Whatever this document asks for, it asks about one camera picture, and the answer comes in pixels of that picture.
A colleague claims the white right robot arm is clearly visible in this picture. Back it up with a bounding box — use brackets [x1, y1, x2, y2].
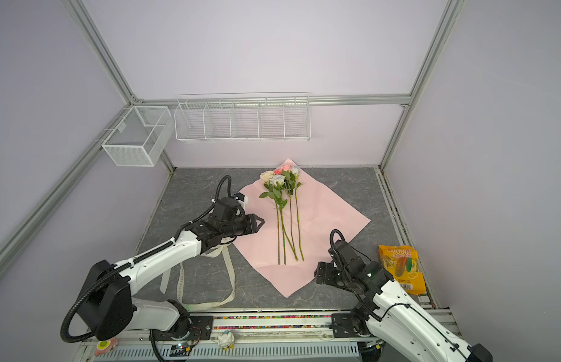
[314, 257, 493, 361]

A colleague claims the pink purple wrapping paper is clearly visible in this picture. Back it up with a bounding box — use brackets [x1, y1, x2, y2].
[234, 159, 369, 297]

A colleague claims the pink green round toy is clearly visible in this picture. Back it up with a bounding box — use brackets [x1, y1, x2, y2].
[94, 337, 119, 357]

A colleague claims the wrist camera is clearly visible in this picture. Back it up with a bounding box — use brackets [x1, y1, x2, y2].
[213, 193, 246, 220]
[329, 241, 365, 269]

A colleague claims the red pink fake rose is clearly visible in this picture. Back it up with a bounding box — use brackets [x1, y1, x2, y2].
[274, 165, 300, 261]

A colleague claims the aluminium enclosure frame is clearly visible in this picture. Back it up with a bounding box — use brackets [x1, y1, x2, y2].
[0, 1, 464, 281]

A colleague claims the white wire shelf basket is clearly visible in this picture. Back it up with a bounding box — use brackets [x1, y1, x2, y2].
[174, 92, 312, 142]

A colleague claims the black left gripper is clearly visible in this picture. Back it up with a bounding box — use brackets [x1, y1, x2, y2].
[222, 213, 265, 238]

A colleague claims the white fake rose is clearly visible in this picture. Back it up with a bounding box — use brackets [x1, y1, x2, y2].
[267, 171, 287, 265]
[287, 166, 305, 261]

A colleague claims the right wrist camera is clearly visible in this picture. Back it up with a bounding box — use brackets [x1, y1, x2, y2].
[329, 241, 365, 269]

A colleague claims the white mesh box basket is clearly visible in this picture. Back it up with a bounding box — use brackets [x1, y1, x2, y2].
[103, 106, 175, 167]

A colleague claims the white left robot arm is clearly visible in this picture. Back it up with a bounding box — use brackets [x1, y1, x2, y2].
[60, 208, 265, 343]

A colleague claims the cream printed ribbon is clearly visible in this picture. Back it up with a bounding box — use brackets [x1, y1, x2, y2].
[158, 246, 236, 312]

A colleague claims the white crumpled toy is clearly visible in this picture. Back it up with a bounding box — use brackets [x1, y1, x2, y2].
[217, 330, 235, 351]

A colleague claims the cream fake rose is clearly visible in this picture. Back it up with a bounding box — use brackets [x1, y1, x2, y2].
[259, 170, 281, 265]

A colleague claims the yellow snack bag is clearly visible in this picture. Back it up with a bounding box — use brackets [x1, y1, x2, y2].
[379, 245, 427, 295]

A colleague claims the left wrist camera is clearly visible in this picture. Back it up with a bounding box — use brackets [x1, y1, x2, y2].
[213, 193, 246, 220]

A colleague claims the front rail base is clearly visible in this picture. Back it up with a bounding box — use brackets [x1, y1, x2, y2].
[71, 308, 462, 362]

